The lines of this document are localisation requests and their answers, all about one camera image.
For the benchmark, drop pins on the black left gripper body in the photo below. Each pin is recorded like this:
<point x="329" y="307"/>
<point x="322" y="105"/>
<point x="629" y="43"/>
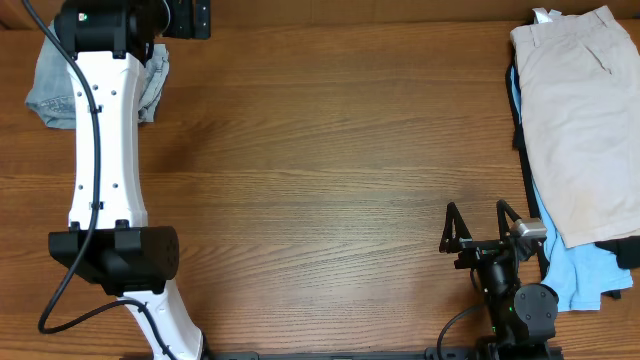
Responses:
<point x="180" y="23"/>

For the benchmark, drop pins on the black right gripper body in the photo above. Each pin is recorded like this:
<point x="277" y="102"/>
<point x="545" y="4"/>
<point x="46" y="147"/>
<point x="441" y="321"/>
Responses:
<point x="476" y="252"/>

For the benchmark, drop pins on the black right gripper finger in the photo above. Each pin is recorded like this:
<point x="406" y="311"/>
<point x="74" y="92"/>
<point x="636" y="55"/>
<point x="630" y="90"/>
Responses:
<point x="455" y="233"/>
<point x="505" y="212"/>

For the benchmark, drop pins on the light blue denim shorts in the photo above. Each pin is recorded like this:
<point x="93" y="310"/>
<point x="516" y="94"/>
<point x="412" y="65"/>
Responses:
<point x="52" y="99"/>

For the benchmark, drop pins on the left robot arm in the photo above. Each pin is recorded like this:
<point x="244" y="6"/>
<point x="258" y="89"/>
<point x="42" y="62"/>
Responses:
<point x="109" y="242"/>

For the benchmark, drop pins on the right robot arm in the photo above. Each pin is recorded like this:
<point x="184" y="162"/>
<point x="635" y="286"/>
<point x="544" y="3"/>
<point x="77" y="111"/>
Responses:
<point x="522" y="315"/>

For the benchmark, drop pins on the light blue t-shirt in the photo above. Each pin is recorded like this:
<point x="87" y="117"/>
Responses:
<point x="581" y="275"/>

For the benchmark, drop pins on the black garment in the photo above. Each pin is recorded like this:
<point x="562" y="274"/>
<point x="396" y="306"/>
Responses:
<point x="575" y="87"/>

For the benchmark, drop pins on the beige shorts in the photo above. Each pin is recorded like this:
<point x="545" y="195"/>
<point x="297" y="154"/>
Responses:
<point x="579" y="84"/>

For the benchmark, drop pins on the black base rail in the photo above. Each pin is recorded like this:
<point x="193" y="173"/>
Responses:
<point x="345" y="355"/>

